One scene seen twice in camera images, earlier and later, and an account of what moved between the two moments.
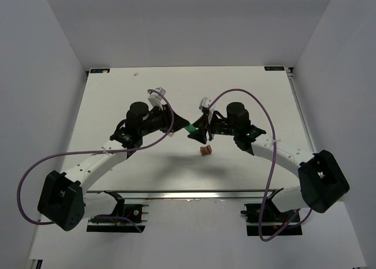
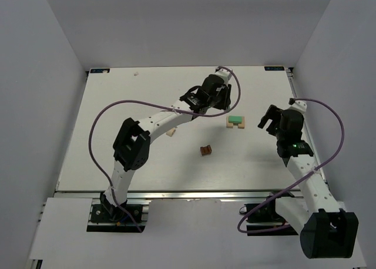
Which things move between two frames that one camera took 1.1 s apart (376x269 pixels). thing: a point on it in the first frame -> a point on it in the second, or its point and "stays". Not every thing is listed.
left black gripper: [170, 119] -> [222, 96]
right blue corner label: [274, 68] stays
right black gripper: [207, 125] -> [272, 118]
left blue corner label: [100, 70] stays
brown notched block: [206, 150] stays
